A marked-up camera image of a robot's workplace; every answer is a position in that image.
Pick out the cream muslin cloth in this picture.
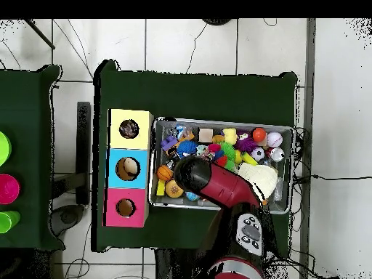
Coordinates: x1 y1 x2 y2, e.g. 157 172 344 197
237 161 279 201

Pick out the wooden three-hole box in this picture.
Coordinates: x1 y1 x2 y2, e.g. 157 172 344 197
102 108 154 228

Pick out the silver mesh bin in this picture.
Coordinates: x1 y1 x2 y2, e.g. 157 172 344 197
147 116 296 215

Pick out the blue spiky rubber ball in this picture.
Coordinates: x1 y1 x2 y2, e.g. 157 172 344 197
176 139 199 158

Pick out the orange toy basketball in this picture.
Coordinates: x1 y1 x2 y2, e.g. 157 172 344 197
155 164 174 182

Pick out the multicoloured spiky caterpillar toy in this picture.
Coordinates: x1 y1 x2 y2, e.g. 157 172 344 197
207 142 229 168

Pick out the toy hamburger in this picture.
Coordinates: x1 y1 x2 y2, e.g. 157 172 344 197
164 178 185 199

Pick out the green spiky rubber ball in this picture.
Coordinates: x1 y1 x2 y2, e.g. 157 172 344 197
220 142 237 172

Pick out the yellow plush duck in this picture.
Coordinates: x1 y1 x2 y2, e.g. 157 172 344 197
222 127 238 145

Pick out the dark green table cloth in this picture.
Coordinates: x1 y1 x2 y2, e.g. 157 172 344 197
92 59 298 258
0 64 66 251

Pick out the purple spiky monster toy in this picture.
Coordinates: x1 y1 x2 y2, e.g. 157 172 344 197
233 129 259 153

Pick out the orange smooth ball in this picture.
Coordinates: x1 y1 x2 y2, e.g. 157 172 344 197
251 127 267 143

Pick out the white baseball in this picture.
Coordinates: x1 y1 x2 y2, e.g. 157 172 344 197
266 132 283 148

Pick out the black upright panel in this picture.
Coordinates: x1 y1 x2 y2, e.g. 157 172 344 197
76 101 92 206

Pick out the grey stand base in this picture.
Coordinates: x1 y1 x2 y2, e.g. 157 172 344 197
49 203 86 237

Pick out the black round fixture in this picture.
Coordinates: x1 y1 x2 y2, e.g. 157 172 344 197
202 18 233 26

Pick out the pink plastic cup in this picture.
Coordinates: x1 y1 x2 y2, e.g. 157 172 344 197
0 173 21 205

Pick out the lime green plastic cup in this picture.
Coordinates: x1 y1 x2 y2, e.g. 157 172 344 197
0 131 12 167
0 210 22 234

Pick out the black diagonal rod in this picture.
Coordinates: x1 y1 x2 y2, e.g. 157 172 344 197
24 18 56 50

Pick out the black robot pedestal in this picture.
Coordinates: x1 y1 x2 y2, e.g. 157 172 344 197
155 248 216 279

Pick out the black power cable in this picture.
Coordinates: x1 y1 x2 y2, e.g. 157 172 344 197
291 173 372 183

